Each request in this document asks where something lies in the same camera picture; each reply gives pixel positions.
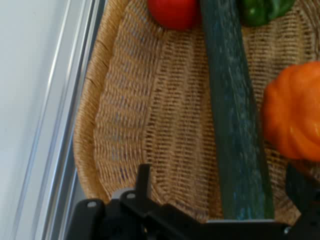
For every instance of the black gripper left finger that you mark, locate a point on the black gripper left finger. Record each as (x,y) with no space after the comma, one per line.
(143,180)

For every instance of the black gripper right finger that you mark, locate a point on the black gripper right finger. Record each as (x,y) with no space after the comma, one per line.
(298,190)

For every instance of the woven wicker basket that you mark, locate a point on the woven wicker basket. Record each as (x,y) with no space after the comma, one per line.
(175,112)

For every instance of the orange toy bell pepper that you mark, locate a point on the orange toy bell pepper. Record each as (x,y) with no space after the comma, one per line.
(295,112)

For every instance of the long dark green cucumber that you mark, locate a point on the long dark green cucumber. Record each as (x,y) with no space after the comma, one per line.
(232,112)

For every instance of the red toy tomato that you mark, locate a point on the red toy tomato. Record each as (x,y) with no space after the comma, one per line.
(175,12)

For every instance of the green toy bell pepper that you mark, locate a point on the green toy bell pepper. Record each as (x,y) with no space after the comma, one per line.
(262,11)

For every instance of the aluminium wall rail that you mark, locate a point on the aluminium wall rail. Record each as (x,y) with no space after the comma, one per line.
(62,100)

